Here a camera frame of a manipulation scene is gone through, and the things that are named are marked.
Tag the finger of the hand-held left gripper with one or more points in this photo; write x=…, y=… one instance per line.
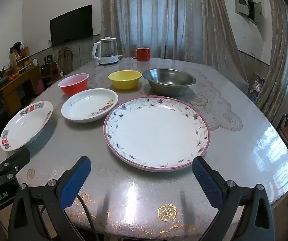
x=13, y=160

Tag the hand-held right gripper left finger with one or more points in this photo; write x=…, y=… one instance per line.
x=75, y=180

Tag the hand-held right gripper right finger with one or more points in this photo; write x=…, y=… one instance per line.
x=207, y=183

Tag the white plate red print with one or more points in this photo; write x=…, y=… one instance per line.
x=26, y=125

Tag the large floral plate pink rim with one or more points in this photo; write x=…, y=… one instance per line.
x=156, y=133

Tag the white oval floral dish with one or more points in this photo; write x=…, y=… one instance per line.
x=88, y=105

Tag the red plastic bowl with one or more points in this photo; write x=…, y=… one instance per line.
x=73, y=86

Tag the stainless steel bowl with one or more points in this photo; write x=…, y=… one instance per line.
x=169, y=80

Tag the yellow bowl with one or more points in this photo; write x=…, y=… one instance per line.
x=125, y=80

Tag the wooden desk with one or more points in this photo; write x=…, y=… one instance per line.
x=18, y=85

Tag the pink bag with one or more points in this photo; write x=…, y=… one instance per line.
x=41, y=87

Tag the decorative fruit arrangement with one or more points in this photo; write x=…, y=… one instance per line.
x=7, y=75

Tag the wooden desktop shelf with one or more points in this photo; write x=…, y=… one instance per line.
x=21, y=60

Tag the crumpled plastic bags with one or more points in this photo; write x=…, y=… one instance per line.
x=258, y=85

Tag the carved wooden chair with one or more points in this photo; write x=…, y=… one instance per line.
x=65, y=60

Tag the white electric kettle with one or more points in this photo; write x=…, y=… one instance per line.
x=106, y=55

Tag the beige side curtain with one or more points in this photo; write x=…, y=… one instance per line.
x=276, y=60

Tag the red mug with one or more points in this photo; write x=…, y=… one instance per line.
x=142, y=54

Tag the beige sheer window curtain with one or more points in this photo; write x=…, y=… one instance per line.
x=169, y=17

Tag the small photo frame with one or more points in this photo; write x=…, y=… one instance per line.
x=48, y=59

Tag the black wall television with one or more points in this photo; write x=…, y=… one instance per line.
x=71, y=25

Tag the grey wall electrical panel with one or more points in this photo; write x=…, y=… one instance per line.
x=241, y=3

